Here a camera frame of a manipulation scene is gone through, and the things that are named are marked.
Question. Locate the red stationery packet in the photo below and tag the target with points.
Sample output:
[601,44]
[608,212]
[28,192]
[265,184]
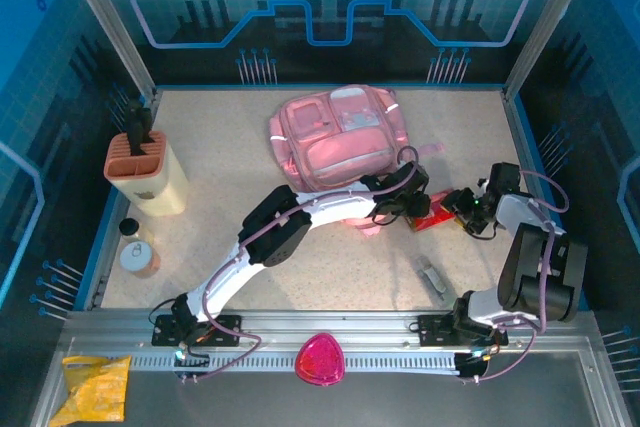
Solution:
[435,219]

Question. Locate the pink school backpack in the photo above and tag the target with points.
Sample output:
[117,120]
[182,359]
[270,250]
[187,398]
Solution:
[345,147]

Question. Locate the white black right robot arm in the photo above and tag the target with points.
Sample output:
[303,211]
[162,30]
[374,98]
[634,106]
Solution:
[530,267]

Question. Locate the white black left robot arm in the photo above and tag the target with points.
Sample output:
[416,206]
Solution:
[340,207]

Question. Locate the yellow plastic bag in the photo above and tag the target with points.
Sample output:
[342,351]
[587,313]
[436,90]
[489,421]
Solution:
[92,389]

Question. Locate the small grey metal clip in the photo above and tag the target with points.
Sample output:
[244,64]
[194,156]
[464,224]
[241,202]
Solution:
[432,277]

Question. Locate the aluminium front platform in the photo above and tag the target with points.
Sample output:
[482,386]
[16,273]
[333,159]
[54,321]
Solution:
[350,322]

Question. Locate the pink rounded triangular button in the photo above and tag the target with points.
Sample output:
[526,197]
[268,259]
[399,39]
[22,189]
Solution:
[320,359]

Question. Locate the beige holder orange slotted top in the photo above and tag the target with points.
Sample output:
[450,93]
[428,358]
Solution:
[155,187]

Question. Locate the small jar with lid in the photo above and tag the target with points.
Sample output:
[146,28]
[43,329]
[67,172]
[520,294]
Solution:
[139,258]

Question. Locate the black capped glass bottle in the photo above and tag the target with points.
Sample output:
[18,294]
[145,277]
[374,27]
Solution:
[130,227]

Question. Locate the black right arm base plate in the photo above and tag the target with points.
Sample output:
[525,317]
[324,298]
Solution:
[432,331]

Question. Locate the aluminium frame post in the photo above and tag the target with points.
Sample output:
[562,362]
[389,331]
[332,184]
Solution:
[107,12]
[550,12]

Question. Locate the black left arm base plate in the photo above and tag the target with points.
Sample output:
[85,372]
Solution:
[225,332]

